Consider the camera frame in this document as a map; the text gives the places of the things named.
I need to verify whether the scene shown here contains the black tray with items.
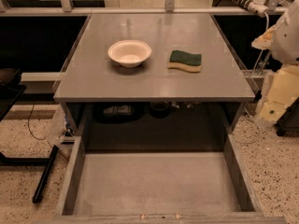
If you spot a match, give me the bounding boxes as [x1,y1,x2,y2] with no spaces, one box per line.
[93,103,144,124]

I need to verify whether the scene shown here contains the black cable on floor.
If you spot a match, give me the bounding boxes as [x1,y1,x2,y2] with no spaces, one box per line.
[27,102,48,142]

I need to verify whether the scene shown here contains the green and yellow sponge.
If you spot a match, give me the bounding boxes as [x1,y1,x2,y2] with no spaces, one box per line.
[167,50,202,73]

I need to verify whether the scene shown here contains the white cable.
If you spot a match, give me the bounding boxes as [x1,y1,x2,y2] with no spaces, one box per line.
[251,12,271,74]

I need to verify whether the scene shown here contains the grey open top drawer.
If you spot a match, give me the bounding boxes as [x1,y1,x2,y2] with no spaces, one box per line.
[36,138,287,224]

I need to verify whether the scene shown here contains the white paper bowl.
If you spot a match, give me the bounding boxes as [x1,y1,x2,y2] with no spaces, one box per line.
[107,40,152,68]

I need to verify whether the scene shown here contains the black tape roll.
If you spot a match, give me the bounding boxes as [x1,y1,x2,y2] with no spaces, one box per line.
[149,102,170,119]

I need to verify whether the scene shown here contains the black table leg base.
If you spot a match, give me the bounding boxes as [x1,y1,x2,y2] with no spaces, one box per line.
[0,146,59,203]

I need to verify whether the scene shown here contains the grey cabinet with top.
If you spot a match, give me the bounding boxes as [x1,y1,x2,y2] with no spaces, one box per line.
[54,14,254,151]

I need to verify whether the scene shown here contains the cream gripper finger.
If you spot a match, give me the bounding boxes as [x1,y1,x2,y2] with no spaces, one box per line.
[254,64,299,126]
[251,25,276,50]

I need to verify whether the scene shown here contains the black chair at left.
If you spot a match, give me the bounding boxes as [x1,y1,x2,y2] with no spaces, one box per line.
[0,68,26,121]

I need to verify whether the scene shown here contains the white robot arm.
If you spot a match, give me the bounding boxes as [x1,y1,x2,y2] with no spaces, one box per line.
[251,0,299,126]

